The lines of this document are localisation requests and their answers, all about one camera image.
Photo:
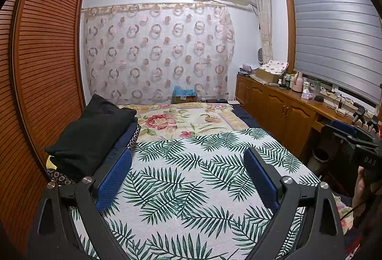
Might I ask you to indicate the yellow garment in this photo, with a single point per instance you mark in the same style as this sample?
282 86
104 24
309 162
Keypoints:
50 163

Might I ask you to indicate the pink pouch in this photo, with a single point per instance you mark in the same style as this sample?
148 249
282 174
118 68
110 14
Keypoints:
245 68

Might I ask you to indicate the small desk fan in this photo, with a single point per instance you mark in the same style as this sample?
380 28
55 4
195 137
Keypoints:
261 55

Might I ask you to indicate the grey window blind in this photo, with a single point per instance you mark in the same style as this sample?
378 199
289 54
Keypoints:
334 33

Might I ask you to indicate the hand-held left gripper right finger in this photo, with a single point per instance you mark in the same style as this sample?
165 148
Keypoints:
261 179

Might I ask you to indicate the cardboard box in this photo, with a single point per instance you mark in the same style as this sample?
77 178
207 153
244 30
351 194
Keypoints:
265 76

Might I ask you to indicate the white power strip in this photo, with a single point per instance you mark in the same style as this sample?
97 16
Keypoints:
340 111

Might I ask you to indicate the pink tissue box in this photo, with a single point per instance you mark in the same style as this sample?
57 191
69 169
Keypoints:
306 95

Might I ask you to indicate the leaf print blanket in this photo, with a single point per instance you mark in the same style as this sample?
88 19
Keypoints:
194 176

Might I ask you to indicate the row of toiletry bottles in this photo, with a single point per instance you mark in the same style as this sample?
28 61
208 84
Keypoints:
286 80

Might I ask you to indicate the black clamp stand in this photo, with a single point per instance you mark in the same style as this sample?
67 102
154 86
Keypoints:
358 115
373 122

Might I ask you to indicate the pink thermos jug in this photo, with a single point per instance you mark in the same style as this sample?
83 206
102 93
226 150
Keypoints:
297 82

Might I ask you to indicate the beige tied window curtain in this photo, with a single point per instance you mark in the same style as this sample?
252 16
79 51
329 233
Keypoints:
264 24

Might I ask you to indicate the black t-shirt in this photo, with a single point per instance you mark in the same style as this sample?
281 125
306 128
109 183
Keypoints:
89 134

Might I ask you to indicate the sheer circle print curtain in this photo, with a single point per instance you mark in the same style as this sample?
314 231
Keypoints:
155 54

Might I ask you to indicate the small black box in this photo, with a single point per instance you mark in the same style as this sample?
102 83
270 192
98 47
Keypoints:
319 98

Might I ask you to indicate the person's right hand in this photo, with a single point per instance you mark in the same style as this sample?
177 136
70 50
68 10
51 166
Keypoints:
361 185

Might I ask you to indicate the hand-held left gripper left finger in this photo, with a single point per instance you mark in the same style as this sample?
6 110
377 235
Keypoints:
115 179

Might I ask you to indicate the white printed cloth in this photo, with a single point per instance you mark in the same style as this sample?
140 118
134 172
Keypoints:
276 66

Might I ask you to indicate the waste bin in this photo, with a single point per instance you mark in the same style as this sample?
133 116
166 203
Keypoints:
320 158

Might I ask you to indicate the green bottle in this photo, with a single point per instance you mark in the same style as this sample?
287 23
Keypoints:
317 85

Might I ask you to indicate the navy blue garment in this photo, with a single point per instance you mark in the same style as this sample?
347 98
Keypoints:
122 140

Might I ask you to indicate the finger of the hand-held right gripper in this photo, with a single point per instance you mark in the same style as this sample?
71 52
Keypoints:
343 126
352 137

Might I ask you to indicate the wooden sideboard cabinet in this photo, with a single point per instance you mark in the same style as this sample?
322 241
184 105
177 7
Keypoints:
274 105

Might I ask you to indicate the flat black device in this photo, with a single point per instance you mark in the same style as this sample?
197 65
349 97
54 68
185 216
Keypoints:
215 100

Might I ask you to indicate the navy bed sheet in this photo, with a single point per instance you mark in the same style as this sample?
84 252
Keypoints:
244 115

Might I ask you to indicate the wooden louvred wardrobe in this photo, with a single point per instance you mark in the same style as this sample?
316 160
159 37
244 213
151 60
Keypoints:
44 54

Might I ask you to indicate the floral blanket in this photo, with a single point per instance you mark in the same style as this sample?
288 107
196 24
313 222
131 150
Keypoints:
179 120

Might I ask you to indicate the box with blue contents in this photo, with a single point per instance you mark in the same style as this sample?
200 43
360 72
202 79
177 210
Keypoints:
183 93

